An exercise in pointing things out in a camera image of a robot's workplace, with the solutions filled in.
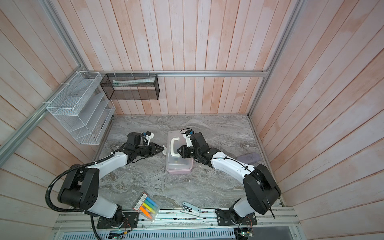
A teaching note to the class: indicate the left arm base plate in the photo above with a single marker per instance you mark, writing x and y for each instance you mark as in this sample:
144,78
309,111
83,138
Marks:
122,220

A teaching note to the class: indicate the pink plastic tool box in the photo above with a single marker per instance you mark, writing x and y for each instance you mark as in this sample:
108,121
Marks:
175,163

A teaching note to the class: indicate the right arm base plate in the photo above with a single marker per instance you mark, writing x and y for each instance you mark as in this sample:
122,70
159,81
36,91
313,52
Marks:
230,218

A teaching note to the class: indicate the aluminium mounting rail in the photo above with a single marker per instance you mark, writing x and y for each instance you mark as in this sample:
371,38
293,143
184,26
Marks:
174,219

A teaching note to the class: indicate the white wire mesh shelf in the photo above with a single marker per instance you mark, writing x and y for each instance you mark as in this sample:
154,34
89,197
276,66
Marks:
84,113

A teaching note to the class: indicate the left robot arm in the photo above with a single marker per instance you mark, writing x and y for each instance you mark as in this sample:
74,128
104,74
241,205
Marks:
80,188

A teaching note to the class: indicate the white stapler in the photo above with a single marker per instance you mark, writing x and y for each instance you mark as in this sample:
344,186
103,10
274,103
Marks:
190,209

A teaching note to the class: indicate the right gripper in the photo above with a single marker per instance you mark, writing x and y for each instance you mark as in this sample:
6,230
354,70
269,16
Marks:
184,148

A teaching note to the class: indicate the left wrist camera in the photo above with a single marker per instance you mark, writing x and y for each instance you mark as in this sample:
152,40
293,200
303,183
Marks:
147,137

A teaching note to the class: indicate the black mesh basket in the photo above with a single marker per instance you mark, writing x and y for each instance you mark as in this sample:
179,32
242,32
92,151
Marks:
129,87

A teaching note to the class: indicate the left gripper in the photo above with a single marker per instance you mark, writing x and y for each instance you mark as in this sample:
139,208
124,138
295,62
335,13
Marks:
153,147

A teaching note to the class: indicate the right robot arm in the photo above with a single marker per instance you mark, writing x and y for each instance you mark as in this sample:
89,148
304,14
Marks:
260,187

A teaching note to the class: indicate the grey purple cloth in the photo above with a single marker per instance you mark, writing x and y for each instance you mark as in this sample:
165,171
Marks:
251,159

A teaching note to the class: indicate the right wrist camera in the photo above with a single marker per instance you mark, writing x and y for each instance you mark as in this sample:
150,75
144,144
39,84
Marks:
187,132

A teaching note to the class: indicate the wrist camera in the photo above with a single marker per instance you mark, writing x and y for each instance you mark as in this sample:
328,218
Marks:
187,132
147,137

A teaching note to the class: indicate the highlighter pen pack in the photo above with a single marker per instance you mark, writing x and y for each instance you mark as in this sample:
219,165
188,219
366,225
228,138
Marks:
146,206

